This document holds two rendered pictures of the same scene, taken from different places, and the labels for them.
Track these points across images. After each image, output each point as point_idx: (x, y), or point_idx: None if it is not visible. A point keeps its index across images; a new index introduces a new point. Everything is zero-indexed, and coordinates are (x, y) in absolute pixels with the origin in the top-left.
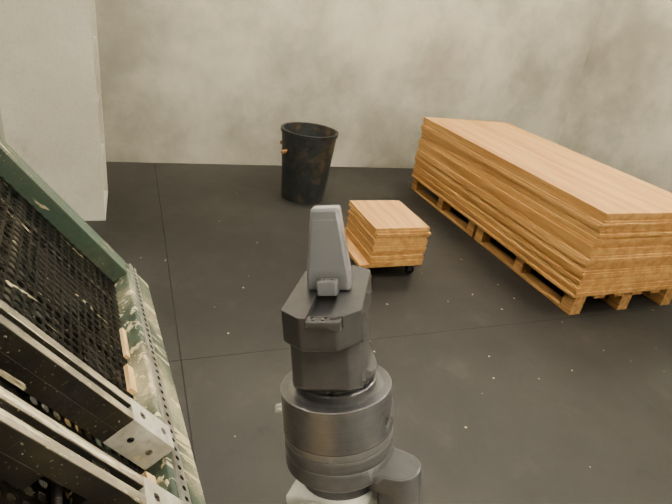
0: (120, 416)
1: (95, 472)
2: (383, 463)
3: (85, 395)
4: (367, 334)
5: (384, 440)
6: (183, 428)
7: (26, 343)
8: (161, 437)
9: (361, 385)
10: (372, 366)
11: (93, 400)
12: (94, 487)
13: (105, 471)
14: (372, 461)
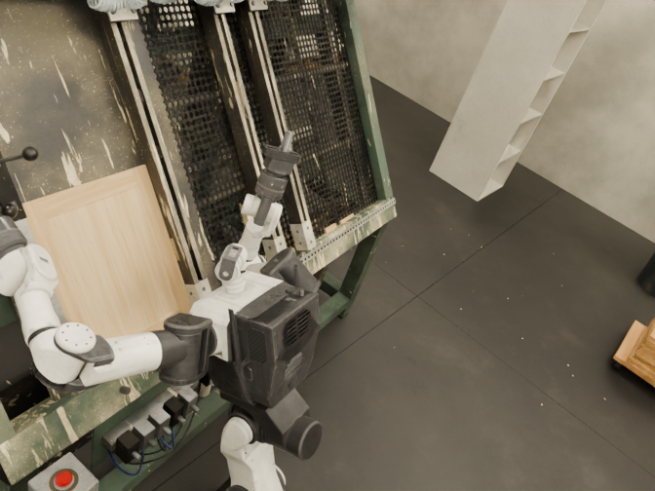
0: (298, 218)
1: None
2: (266, 193)
3: (292, 200)
4: (286, 168)
5: (269, 188)
6: (327, 260)
7: None
8: (307, 241)
9: (268, 169)
10: (278, 171)
11: (293, 204)
12: None
13: None
14: (263, 189)
